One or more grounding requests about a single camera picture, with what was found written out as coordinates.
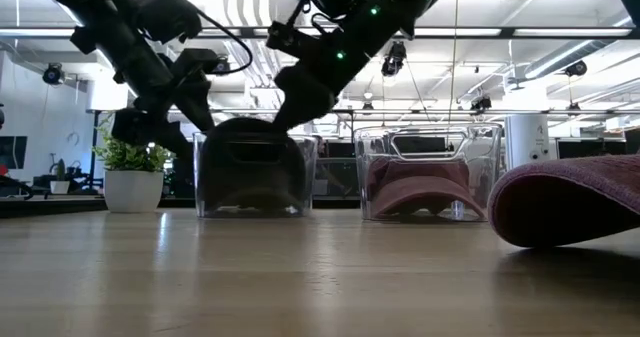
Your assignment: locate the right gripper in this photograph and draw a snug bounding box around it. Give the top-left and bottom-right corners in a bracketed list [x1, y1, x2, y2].
[272, 64, 338, 132]

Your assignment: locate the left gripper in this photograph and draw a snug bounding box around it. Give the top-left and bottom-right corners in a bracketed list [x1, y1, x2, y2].
[110, 59, 217, 163]

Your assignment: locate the clear plastic bin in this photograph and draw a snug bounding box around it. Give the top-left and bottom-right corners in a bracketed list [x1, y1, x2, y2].
[353, 122, 504, 224]
[192, 129, 319, 220]

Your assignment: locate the maroon cap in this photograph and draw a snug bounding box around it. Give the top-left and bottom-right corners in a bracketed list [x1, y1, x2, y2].
[487, 154, 640, 249]
[367, 156, 489, 221]

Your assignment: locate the green plant in white pot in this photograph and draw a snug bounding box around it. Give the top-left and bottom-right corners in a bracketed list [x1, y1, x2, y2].
[92, 119, 174, 214]

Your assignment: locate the small cactus in pot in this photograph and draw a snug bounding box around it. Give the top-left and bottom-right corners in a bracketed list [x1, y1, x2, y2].
[49, 158, 70, 195]

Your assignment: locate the dark monitor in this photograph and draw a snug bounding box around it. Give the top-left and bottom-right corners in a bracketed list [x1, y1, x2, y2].
[0, 135, 29, 171]

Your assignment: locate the white round column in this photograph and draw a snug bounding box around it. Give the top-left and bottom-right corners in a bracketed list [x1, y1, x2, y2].
[504, 112, 550, 171]

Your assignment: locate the black overhead light bar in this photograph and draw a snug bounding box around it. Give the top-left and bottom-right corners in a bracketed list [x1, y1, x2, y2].
[0, 25, 640, 40]

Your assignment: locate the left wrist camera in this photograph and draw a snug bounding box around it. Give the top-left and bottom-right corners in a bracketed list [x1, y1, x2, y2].
[172, 48, 222, 79]

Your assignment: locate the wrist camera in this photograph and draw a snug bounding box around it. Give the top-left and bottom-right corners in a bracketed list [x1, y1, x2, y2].
[266, 20, 312, 54]
[172, 48, 222, 79]

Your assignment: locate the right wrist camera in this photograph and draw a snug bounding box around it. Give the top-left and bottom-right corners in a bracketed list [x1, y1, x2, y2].
[266, 20, 312, 54]

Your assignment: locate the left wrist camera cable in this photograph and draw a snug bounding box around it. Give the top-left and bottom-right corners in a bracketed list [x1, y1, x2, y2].
[193, 6, 255, 76]

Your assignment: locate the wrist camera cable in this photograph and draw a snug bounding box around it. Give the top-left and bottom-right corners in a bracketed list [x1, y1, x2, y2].
[298, 0, 327, 34]
[193, 6, 255, 76]

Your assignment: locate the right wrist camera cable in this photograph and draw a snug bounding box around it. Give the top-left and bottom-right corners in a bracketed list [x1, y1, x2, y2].
[298, 0, 327, 34]

